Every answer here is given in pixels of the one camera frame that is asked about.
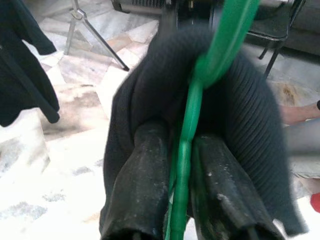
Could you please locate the gloved left gripper right finger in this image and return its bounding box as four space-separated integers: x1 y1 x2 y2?
190 53 310 240

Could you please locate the gloved left gripper left finger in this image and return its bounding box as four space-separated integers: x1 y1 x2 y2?
99 26 209 240

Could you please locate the green plastic hanger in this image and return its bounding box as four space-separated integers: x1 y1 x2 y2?
161 0 261 240

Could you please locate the black shirt with green logo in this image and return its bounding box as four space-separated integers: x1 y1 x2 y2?
0 0 61 128

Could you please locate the black metal chair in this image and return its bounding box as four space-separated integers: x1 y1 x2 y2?
246 0 309 78

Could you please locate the grey sofa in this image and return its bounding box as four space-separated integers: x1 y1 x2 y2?
282 0 320 55

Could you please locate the black grilled appliance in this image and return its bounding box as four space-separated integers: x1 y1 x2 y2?
111 0 218 30

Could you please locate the silver metal clothes rack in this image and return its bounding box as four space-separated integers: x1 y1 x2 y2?
63 0 131 72

